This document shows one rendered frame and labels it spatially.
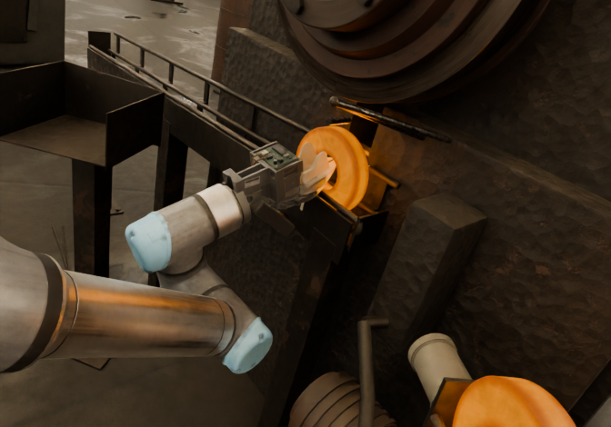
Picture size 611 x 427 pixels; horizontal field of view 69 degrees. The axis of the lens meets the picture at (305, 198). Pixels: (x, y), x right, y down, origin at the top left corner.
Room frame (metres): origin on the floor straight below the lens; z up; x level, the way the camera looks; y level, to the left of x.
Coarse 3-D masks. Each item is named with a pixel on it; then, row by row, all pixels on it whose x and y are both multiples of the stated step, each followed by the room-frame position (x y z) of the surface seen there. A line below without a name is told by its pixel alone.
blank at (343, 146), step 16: (320, 128) 0.74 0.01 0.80; (336, 128) 0.73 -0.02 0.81; (320, 144) 0.73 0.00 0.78; (336, 144) 0.71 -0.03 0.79; (352, 144) 0.70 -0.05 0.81; (336, 160) 0.70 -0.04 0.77; (352, 160) 0.68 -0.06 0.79; (352, 176) 0.67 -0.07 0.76; (336, 192) 0.69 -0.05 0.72; (352, 192) 0.67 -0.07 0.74; (352, 208) 0.69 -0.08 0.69
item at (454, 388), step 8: (440, 384) 0.33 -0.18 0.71; (448, 384) 0.33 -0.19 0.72; (456, 384) 0.33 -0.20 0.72; (464, 384) 0.33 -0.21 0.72; (440, 392) 0.33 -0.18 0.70; (448, 392) 0.33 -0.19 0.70; (456, 392) 0.33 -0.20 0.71; (440, 400) 0.33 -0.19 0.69; (448, 400) 0.33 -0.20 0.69; (456, 400) 0.33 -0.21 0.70; (432, 408) 0.33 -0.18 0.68; (440, 408) 0.33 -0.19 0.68; (448, 408) 0.33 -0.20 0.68; (448, 416) 0.33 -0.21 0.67; (424, 424) 0.32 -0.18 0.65; (448, 424) 0.33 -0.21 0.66
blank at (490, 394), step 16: (480, 384) 0.32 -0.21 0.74; (496, 384) 0.30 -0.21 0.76; (512, 384) 0.29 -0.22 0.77; (528, 384) 0.29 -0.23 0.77; (464, 400) 0.32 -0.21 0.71; (480, 400) 0.31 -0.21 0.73; (496, 400) 0.29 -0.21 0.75; (512, 400) 0.28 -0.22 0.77; (528, 400) 0.27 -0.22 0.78; (544, 400) 0.27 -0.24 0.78; (464, 416) 0.31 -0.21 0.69; (480, 416) 0.30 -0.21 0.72; (496, 416) 0.28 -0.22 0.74; (512, 416) 0.27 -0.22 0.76; (528, 416) 0.26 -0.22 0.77; (544, 416) 0.25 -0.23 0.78; (560, 416) 0.26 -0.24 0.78
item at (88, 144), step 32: (64, 64) 0.99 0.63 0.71; (0, 96) 0.81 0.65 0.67; (32, 96) 0.89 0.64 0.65; (64, 96) 0.99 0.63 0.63; (96, 96) 0.98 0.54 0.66; (128, 96) 0.97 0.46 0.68; (160, 96) 0.94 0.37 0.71; (0, 128) 0.81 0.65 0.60; (32, 128) 0.87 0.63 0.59; (64, 128) 0.90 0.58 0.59; (96, 128) 0.94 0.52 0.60; (128, 128) 0.83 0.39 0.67; (160, 128) 0.95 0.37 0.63; (96, 160) 0.78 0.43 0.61; (96, 192) 0.85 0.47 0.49; (96, 224) 0.85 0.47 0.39; (96, 256) 0.85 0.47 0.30
